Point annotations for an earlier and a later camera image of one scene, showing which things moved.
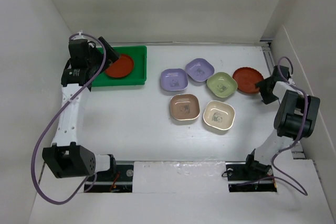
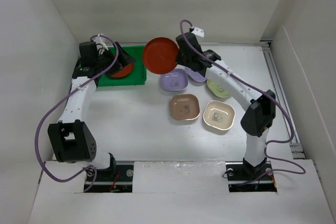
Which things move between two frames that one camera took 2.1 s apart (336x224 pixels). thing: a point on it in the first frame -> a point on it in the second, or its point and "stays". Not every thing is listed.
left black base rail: x=121 y=181 stays
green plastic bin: x=138 y=75 stays
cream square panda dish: x=219 y=115 stays
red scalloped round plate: x=246 y=78 -> x=160 y=55
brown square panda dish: x=185 y=107 stays
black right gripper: x=267 y=98 -> x=180 y=59
